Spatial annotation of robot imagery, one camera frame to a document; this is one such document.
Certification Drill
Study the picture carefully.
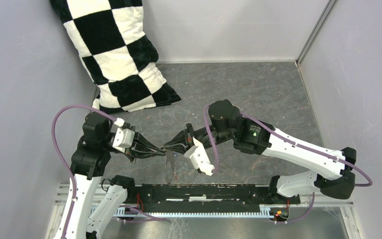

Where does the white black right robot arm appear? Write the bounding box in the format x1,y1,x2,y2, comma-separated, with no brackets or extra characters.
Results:
163,100,356,203

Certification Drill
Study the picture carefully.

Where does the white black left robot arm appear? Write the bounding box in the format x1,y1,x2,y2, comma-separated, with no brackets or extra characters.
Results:
51,106,164,239

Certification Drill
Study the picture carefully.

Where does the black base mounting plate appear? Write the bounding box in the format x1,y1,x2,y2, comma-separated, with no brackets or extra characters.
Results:
125,184,301,213

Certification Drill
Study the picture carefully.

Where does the black white checkered pillow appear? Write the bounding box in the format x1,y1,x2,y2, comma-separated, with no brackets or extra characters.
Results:
50,0,181,114

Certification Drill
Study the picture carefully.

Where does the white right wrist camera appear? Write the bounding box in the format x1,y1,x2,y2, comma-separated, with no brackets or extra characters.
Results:
184,137,215,176

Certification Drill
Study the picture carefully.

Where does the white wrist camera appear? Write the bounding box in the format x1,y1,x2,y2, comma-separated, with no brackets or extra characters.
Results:
184,137,215,176
111,118,135,153

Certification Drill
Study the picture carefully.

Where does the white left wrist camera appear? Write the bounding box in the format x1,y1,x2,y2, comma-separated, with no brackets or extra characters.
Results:
111,118,135,153

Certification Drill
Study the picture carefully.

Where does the white slotted cable duct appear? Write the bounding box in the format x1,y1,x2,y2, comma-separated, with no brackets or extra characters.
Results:
92,204,290,219

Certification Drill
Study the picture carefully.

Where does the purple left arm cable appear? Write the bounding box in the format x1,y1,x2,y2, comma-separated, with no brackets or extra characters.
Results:
51,104,121,239

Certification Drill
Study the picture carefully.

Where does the aluminium corner frame post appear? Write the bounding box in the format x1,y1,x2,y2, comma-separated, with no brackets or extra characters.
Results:
295,0,338,67

